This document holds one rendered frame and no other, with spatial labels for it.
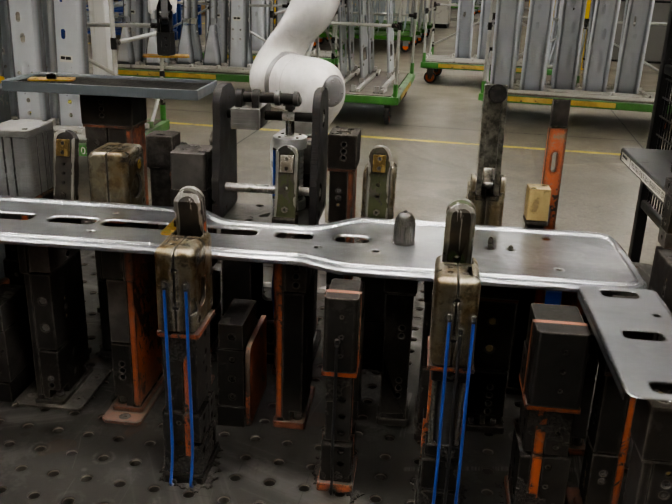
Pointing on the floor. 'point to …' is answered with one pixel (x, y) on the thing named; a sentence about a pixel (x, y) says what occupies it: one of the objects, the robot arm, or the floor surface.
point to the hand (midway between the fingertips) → (165, 42)
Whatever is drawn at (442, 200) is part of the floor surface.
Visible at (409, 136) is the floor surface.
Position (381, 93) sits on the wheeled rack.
